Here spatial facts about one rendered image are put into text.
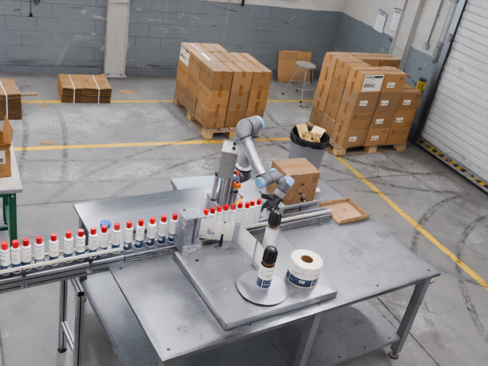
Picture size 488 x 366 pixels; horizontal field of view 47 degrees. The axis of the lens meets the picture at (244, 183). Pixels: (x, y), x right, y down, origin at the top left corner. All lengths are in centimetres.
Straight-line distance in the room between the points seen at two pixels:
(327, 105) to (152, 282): 476
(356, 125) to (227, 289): 439
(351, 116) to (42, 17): 442
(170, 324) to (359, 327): 173
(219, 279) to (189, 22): 615
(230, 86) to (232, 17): 247
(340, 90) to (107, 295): 435
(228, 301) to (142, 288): 50
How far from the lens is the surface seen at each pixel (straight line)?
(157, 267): 349
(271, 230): 358
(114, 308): 411
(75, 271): 342
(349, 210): 452
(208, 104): 696
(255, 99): 720
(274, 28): 966
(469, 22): 798
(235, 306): 323
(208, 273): 342
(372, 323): 448
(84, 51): 872
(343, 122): 733
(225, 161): 353
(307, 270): 340
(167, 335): 308
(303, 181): 428
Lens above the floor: 300
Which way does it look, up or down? 29 degrees down
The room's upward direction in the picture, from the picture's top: 11 degrees clockwise
